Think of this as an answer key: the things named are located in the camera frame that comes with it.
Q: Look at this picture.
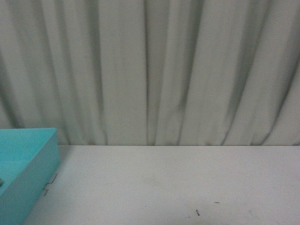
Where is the grey pleated curtain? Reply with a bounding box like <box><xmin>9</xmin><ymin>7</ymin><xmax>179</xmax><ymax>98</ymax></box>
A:
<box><xmin>0</xmin><ymin>0</ymin><xmax>300</xmax><ymax>146</ymax></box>

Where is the turquoise plastic storage box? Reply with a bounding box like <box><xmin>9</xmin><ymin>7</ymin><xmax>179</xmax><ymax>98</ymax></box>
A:
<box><xmin>0</xmin><ymin>128</ymin><xmax>60</xmax><ymax>225</ymax></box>

